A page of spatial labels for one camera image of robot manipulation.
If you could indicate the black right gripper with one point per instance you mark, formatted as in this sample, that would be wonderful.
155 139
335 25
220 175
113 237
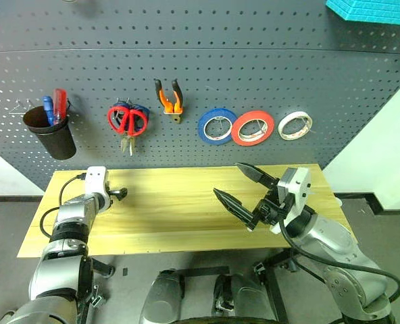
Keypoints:
271 211

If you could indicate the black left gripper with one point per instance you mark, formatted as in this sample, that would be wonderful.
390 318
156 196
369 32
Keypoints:
113 194

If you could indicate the orange black pliers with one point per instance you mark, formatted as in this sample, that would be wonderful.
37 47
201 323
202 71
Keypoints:
168 104

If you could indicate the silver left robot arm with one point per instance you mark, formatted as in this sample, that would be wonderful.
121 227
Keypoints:
71 216

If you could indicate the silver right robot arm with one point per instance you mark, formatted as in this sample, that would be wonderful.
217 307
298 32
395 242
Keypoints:
335 239

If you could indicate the red tape roll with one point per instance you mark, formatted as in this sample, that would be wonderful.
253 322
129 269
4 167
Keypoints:
236 130

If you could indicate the white tape roll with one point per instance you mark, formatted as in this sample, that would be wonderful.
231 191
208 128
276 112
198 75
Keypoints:
281 126

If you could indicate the blue tape roll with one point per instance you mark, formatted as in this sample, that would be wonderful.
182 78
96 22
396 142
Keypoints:
201 126

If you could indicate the dark grey pegboard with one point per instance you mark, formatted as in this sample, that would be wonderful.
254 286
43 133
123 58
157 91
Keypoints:
200 60

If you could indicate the black metal cup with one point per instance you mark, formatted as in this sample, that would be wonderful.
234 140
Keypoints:
56 141

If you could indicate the small white round knob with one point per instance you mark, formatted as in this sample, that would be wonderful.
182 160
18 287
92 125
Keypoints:
338 200

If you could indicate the dark rounded robot leg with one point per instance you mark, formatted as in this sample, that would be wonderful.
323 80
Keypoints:
240 297

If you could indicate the grey rounded robot leg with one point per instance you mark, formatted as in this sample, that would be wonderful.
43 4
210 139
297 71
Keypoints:
164 297

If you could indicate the black skirting strip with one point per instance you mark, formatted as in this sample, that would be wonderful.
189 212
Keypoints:
382 202
11 198

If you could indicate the teal foam block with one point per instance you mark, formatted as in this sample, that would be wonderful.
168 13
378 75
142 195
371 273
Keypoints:
372 10

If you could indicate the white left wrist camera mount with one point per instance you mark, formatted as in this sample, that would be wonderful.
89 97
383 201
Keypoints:
97 179

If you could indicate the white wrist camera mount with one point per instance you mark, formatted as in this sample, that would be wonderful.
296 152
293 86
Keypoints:
97 179
299 192

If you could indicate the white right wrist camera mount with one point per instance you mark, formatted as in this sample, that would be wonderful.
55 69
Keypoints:
299 192

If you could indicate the black table frame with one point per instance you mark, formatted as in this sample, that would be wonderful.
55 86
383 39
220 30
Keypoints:
203 270

